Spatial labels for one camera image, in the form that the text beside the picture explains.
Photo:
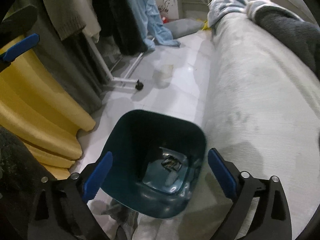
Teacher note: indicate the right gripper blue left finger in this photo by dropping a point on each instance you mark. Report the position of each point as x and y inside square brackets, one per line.
[94, 175]

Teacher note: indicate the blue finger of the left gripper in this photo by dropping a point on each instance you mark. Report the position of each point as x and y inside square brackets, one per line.
[20, 48]

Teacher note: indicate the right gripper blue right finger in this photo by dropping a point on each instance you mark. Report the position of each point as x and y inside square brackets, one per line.
[222, 173]

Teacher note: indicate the dark teal trash bin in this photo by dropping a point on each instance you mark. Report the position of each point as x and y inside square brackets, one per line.
[156, 162]

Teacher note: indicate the yellow curtain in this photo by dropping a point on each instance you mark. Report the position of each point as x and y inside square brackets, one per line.
[35, 108]

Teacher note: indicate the black hanging garment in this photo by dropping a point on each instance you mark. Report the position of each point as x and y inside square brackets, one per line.
[116, 20]

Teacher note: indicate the white clothes rack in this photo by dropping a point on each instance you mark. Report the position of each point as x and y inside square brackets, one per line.
[117, 67]

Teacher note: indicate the light blue hanging garment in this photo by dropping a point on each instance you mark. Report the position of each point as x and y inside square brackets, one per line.
[150, 24]

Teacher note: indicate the grey floor cushion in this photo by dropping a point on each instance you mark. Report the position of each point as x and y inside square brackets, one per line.
[183, 27]

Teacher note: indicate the dark grey fleece blanket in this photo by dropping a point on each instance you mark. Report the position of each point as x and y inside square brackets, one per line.
[299, 36]

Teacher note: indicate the light blue patterned quilt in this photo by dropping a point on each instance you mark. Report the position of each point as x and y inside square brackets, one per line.
[220, 8]

